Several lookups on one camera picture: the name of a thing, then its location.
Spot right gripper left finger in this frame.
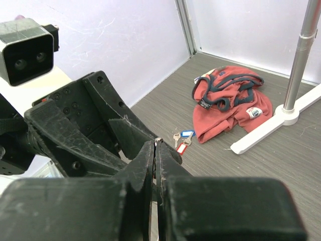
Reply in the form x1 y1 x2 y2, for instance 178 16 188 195
1 141 153 240

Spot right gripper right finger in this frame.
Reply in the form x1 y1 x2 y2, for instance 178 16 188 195
155 142 307 240

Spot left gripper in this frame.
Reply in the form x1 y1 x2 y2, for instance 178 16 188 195
24 70 183 178

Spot metal keyring with keys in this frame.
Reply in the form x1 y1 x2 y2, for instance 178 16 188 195
153 137 163 241

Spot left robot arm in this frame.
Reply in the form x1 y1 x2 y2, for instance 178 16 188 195
1 71 159 177

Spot red tag key left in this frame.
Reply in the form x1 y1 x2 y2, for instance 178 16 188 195
173 133 188 154

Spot crumpled maroon shirt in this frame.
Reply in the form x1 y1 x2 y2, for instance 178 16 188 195
192 66 273 144

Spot white metal clothes rack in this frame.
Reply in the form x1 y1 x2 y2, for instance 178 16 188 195
230 1 320 155

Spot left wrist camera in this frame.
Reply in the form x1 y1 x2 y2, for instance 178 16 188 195
1 18 60 87

